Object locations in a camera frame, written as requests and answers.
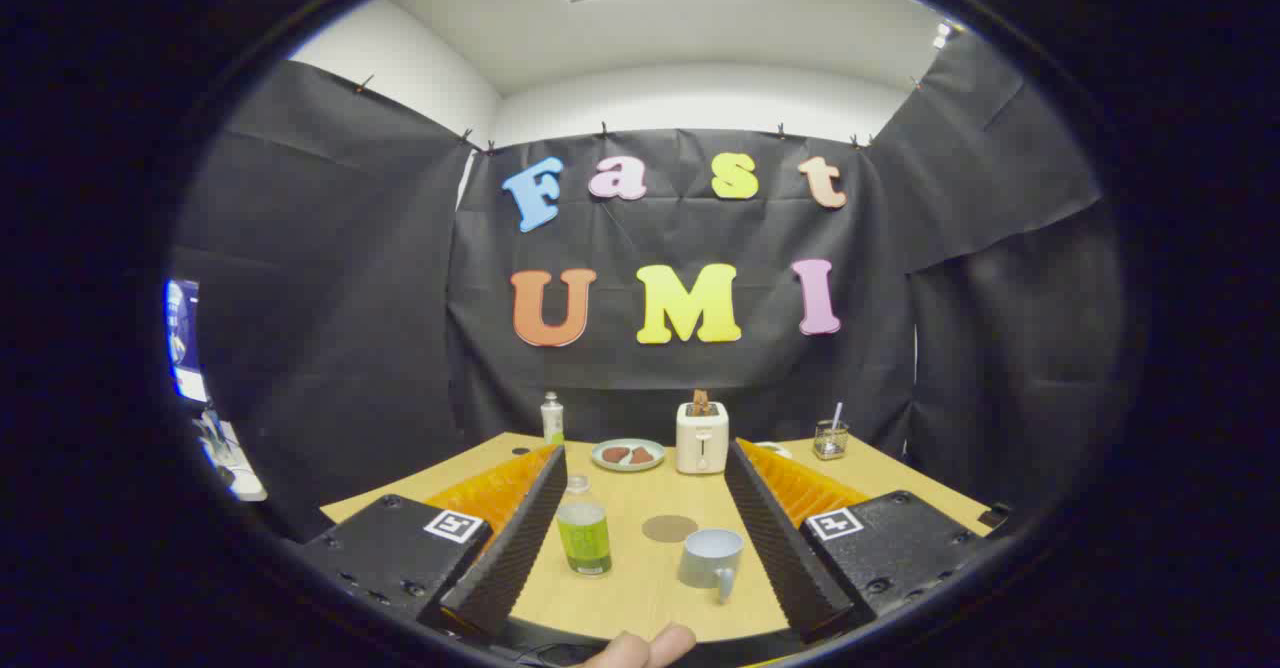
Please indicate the white side desk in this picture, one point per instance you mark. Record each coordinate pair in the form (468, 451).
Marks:
(240, 478)

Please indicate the brown bread slice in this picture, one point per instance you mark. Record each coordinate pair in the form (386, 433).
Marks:
(700, 402)

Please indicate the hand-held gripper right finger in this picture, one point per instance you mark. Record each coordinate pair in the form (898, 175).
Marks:
(775, 538)

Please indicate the grey-blue cup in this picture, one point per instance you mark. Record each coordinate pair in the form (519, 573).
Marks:
(708, 558)

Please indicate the white bottle green label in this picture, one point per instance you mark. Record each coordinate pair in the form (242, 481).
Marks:
(552, 423)

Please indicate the pale green plate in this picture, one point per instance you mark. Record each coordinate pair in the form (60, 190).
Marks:
(627, 467)

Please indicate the white divided dish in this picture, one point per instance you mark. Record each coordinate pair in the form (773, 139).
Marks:
(775, 447)

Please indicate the computer monitor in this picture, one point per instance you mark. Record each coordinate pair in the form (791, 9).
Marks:
(185, 343)

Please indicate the clear juice bottle green label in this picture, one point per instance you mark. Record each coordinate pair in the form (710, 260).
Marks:
(583, 540)

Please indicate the brown round coaster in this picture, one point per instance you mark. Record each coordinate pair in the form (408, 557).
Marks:
(669, 528)

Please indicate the brown toast piece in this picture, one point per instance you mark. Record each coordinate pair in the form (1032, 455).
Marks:
(615, 454)
(642, 456)

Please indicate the white toaster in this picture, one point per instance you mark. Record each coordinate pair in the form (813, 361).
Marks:
(701, 443)

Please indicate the black table clamp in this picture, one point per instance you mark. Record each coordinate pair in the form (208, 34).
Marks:
(995, 516)

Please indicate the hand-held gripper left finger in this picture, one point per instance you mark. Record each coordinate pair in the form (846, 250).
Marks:
(520, 548)

